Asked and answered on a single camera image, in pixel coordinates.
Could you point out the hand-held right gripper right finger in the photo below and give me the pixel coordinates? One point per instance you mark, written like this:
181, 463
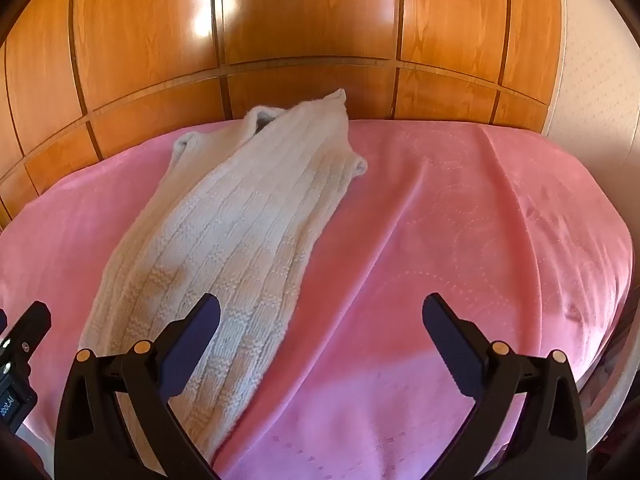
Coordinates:
450, 340

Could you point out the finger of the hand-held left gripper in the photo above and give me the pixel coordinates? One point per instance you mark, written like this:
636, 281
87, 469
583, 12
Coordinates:
32, 327

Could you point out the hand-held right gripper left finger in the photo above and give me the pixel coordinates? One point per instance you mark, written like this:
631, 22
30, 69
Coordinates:
192, 340

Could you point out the white knit sweater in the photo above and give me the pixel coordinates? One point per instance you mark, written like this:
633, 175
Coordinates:
225, 220

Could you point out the pink blanket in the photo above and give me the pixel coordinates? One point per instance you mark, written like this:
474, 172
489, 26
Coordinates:
425, 240

